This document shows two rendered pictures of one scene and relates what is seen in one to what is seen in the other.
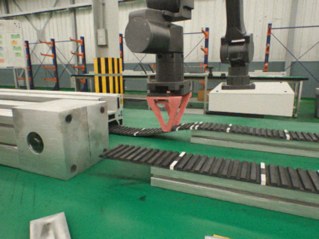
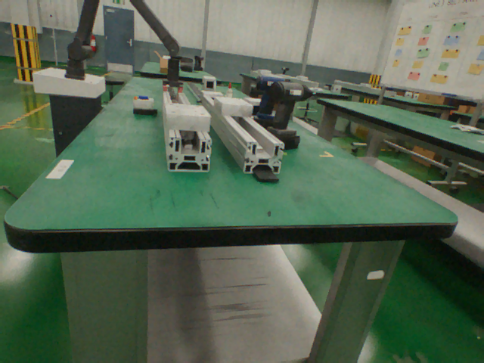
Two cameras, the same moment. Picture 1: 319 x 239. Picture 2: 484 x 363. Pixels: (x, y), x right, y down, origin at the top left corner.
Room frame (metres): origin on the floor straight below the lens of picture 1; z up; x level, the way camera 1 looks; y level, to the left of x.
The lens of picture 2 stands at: (1.17, 1.48, 1.05)
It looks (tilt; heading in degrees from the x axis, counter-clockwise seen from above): 22 degrees down; 231
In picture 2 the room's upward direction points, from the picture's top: 8 degrees clockwise
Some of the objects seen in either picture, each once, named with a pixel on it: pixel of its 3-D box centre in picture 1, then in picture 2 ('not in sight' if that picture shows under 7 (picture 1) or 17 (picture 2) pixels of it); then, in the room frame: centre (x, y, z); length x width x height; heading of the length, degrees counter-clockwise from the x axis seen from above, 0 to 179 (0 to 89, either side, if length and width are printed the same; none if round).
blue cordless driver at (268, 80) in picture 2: not in sight; (277, 104); (0.26, 0.54, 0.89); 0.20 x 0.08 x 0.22; 146
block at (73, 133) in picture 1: (71, 132); (209, 102); (0.35, 0.15, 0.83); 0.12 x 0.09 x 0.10; 158
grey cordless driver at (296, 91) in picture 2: not in sight; (290, 116); (0.39, 0.75, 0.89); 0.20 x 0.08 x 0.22; 179
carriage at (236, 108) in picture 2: not in sight; (231, 110); (0.51, 0.57, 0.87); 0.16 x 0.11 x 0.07; 68
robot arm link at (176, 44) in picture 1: (167, 40); (175, 64); (0.47, -0.01, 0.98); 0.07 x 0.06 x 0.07; 146
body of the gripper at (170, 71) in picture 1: (169, 72); (172, 76); (0.48, -0.01, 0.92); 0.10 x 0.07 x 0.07; 160
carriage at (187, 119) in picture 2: not in sight; (185, 121); (0.78, 0.73, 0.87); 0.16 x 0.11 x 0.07; 68
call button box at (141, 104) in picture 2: not in sight; (145, 105); (0.69, 0.19, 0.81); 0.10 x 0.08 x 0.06; 158
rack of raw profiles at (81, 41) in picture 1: (48, 65); not in sight; (9.87, 4.85, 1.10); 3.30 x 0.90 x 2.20; 67
